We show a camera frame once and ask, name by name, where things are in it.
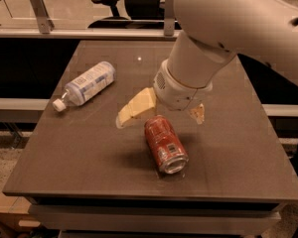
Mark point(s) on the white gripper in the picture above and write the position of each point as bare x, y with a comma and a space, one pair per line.
177, 93

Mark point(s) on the red soda can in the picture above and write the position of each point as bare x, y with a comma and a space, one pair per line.
165, 146

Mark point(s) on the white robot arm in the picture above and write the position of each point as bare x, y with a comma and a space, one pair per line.
195, 62

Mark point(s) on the clear blue-label plastic bottle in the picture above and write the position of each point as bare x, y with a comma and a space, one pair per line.
81, 89

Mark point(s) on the black office chair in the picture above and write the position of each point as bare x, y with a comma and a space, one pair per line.
141, 14

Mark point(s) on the glass barrier panel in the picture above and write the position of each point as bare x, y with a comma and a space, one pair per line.
73, 4

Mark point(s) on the wooden box under table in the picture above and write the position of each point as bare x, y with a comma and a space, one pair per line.
14, 214

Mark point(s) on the middle metal glass bracket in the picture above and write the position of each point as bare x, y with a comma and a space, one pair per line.
169, 18

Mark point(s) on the metal glass bracket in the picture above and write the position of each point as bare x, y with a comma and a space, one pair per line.
169, 18
45, 24

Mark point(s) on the left metal glass bracket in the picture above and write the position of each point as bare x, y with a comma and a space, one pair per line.
45, 24

